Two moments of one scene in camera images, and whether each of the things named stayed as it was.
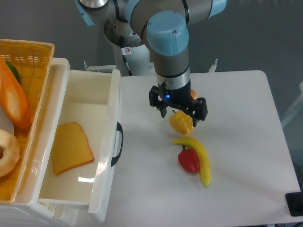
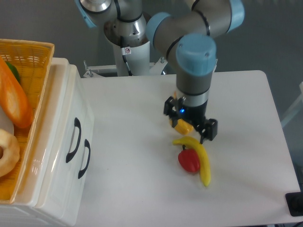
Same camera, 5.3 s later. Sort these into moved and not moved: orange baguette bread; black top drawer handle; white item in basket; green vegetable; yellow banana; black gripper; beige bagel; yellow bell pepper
Moved: black top drawer handle; black gripper
Not moved: white item in basket; orange baguette bread; beige bagel; yellow bell pepper; green vegetable; yellow banana
